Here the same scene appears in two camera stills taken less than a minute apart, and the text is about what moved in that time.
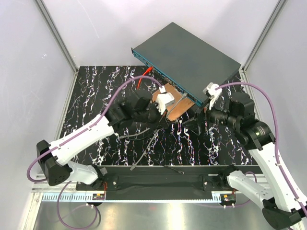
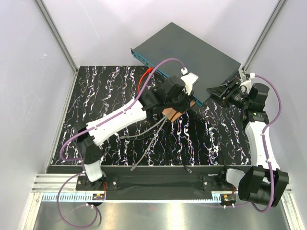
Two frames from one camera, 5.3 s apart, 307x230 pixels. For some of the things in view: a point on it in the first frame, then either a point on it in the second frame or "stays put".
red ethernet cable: [148, 70] stays put
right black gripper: [194, 124] → [232, 86]
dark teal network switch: [185, 63] stays put
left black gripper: [160, 121] → [186, 100]
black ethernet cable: [179, 171] → [189, 170]
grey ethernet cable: [123, 136] stays put
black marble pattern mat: [98, 87] stays put
